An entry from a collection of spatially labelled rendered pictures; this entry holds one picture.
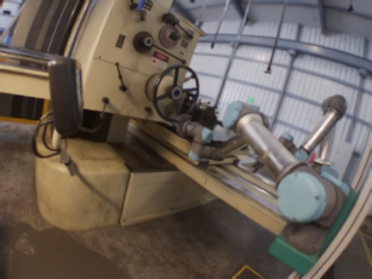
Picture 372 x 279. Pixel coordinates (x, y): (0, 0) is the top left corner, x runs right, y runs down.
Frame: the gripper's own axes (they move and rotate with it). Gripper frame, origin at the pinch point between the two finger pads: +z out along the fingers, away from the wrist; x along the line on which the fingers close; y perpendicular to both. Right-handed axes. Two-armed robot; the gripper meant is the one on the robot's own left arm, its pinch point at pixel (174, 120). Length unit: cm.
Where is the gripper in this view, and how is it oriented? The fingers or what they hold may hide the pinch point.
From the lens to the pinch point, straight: 119.8
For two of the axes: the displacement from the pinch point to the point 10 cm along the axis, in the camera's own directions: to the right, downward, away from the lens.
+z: -6.7, -3.7, 6.4
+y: -7.2, 1.1, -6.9
